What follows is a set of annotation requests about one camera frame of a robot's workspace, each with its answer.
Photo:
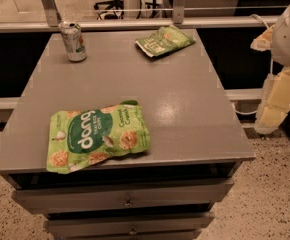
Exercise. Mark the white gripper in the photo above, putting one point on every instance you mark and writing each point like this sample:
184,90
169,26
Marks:
289,39

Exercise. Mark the green jalapeno chip bag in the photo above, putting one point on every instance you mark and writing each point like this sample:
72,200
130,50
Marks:
163,41

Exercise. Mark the green dang rice chips bag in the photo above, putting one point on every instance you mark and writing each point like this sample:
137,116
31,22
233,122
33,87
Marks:
79,139

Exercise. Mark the grey drawer cabinet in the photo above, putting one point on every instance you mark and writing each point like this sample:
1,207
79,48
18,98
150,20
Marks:
164,193

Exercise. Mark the black office chair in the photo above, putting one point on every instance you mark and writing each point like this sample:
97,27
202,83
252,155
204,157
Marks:
113,0

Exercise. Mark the white green soda can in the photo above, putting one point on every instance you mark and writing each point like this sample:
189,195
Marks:
73,41

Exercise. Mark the grey metal railing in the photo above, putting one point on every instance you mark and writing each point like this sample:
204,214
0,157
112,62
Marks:
47,15

